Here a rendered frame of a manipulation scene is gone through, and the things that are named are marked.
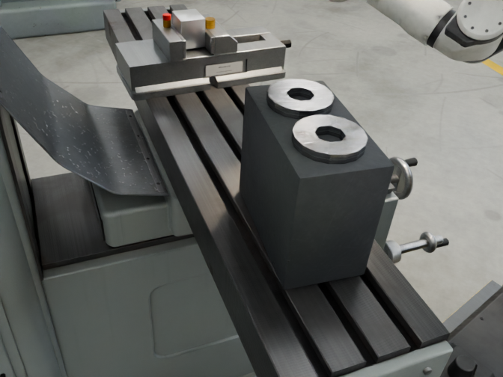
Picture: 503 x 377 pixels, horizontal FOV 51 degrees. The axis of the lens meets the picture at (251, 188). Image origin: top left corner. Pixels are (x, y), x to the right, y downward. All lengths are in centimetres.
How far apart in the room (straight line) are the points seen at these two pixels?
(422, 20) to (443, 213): 166
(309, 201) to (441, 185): 210
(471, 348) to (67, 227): 86
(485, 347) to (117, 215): 79
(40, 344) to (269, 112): 66
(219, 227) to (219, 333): 60
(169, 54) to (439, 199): 176
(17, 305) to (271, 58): 70
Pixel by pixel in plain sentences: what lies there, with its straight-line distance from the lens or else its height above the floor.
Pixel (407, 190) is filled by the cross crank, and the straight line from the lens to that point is 144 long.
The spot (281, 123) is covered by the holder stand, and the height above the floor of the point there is 115.
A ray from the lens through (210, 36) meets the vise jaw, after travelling 112.
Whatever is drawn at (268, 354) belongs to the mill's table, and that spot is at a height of 96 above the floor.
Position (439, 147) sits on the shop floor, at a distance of 297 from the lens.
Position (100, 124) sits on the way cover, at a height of 91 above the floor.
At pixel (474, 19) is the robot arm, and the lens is 90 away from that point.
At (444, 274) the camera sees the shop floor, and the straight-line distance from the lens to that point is 223.
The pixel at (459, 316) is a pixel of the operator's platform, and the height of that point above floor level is 40.
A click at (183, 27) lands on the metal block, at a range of 112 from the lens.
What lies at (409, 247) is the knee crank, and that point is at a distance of 145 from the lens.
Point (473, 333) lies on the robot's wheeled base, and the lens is 125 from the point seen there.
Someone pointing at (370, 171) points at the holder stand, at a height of 114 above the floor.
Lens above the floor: 149
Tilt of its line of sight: 38 degrees down
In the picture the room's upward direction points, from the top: 4 degrees clockwise
